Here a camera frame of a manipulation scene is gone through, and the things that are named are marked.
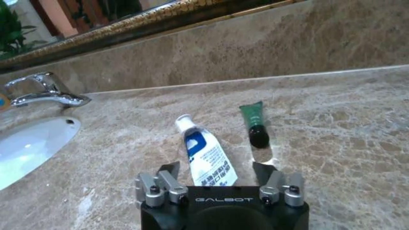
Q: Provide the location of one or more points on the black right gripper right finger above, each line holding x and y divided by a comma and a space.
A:
278, 184

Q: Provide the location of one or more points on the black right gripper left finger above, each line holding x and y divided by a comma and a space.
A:
166, 184

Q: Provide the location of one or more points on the white ceramic sink basin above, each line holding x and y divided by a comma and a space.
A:
33, 148

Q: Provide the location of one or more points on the chrome sink faucet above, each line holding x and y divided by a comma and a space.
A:
45, 91

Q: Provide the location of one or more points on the white blue toothpaste tube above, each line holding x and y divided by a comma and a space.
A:
204, 153

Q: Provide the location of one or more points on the green tube with black cap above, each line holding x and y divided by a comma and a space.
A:
256, 124

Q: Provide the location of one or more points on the green leafy plant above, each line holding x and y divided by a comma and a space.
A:
13, 33

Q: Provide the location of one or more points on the gold framed wall mirror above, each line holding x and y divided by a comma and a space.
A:
97, 26

